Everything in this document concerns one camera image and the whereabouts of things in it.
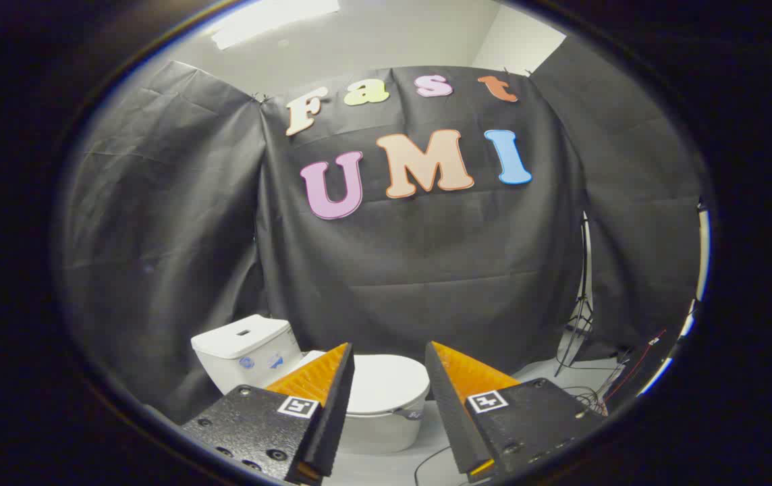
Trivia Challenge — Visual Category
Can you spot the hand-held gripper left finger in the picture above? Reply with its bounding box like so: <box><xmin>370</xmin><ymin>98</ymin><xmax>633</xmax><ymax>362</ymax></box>
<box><xmin>180</xmin><ymin>342</ymin><xmax>356</xmax><ymax>486</ymax></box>

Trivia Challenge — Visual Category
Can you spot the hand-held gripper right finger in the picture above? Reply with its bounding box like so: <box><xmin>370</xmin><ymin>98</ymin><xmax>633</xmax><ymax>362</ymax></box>
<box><xmin>424</xmin><ymin>341</ymin><xmax>606</xmax><ymax>483</ymax></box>

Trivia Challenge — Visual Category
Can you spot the black backdrop cloth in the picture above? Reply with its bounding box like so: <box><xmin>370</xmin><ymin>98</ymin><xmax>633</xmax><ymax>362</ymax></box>
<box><xmin>62</xmin><ymin>37</ymin><xmax>704</xmax><ymax>426</ymax></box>

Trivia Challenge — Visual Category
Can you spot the white toilet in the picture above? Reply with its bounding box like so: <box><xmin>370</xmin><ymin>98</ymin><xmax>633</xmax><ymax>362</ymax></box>
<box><xmin>190</xmin><ymin>315</ymin><xmax>431</xmax><ymax>455</ymax></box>

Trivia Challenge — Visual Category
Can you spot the black floor cable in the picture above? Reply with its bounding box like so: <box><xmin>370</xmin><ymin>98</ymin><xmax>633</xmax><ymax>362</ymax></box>
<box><xmin>414</xmin><ymin>445</ymin><xmax>454</xmax><ymax>486</ymax></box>

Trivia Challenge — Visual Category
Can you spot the bundle of thin cables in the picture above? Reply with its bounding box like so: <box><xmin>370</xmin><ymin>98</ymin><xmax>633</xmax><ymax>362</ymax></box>
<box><xmin>561</xmin><ymin>385</ymin><xmax>611</xmax><ymax>416</ymax></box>

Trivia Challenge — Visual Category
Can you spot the red cable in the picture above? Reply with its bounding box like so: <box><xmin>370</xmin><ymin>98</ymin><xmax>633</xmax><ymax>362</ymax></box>
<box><xmin>605</xmin><ymin>329</ymin><xmax>667</xmax><ymax>406</ymax></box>

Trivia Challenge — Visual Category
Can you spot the black tripod stand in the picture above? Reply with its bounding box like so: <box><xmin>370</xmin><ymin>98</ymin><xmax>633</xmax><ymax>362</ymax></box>
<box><xmin>555</xmin><ymin>213</ymin><xmax>596</xmax><ymax>377</ymax></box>

